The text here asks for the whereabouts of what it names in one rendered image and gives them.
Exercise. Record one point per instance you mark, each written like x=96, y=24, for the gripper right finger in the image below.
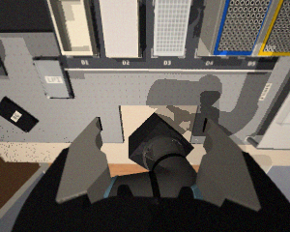
x=231, y=178

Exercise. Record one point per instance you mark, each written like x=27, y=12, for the grey tip rack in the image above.
x=274, y=37

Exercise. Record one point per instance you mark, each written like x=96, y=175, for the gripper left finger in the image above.
x=78, y=177

